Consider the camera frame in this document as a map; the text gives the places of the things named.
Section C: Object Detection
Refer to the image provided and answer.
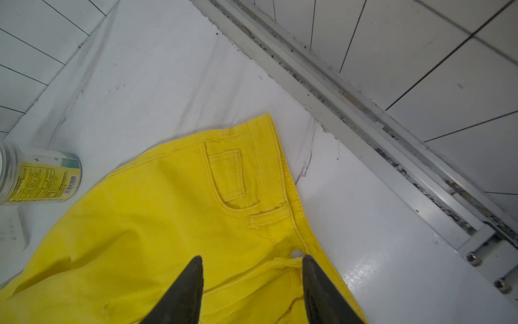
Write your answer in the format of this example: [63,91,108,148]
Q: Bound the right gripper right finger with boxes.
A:
[302,255,364,324]

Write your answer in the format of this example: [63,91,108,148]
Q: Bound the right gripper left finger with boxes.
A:
[140,256,204,324]

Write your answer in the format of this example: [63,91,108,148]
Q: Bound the yellow trousers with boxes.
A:
[1,114,366,323]

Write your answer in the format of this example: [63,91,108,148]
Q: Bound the small jar yellow label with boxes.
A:
[1,141,82,205]

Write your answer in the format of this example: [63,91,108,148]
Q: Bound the aluminium mounting rail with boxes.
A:
[194,1,517,304]

